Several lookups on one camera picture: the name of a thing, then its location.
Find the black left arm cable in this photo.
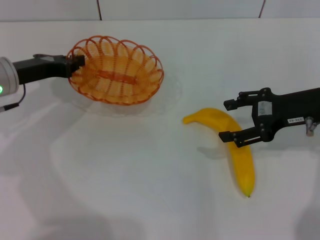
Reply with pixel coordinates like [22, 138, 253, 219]
[0, 83, 27, 113]

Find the yellow banana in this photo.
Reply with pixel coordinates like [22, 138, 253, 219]
[182, 107, 256, 199]

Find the orange wire basket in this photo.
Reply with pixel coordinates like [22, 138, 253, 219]
[66, 35, 165, 106]

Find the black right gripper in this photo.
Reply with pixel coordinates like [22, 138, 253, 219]
[218, 87, 320, 148]

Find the silver metal plug fitting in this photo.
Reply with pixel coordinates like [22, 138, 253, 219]
[304, 116, 318, 137]

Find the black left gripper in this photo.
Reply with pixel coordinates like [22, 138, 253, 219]
[12, 53, 86, 86]

